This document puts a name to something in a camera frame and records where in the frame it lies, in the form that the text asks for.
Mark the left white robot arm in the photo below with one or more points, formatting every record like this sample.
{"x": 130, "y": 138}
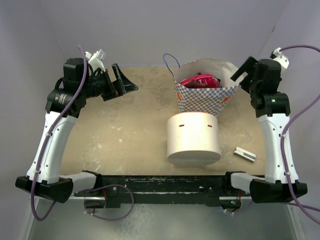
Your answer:
{"x": 80, "y": 81}

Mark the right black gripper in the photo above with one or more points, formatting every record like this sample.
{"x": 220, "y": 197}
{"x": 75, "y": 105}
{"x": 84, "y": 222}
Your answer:
{"x": 247, "y": 67}

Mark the pink snack packet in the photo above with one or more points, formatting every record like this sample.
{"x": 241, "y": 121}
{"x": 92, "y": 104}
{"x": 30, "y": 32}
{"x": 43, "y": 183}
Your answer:
{"x": 201, "y": 81}

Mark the blue checkered paper bag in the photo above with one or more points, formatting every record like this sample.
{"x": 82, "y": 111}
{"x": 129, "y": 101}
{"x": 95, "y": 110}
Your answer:
{"x": 205, "y": 99}

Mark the white cylindrical container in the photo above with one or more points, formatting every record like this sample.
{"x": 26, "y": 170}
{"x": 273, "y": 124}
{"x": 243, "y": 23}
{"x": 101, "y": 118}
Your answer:
{"x": 193, "y": 139}

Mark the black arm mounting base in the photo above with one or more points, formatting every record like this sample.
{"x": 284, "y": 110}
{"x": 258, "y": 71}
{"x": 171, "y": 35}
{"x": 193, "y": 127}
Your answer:
{"x": 208, "y": 190}

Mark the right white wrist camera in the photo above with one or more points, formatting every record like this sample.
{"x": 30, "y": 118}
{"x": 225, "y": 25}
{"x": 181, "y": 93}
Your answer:
{"x": 279, "y": 57}

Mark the aluminium rail frame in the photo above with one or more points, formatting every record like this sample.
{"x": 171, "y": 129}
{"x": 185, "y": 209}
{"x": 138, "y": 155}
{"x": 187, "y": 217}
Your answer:
{"x": 69, "y": 221}

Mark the small white metal clip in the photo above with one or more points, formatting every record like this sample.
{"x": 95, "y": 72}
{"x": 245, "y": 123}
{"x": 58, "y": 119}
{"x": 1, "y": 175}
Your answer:
{"x": 244, "y": 154}

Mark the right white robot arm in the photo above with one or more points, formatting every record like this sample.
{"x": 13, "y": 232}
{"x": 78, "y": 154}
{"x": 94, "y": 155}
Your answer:
{"x": 280, "y": 183}

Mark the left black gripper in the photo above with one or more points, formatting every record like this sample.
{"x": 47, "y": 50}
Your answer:
{"x": 121, "y": 86}

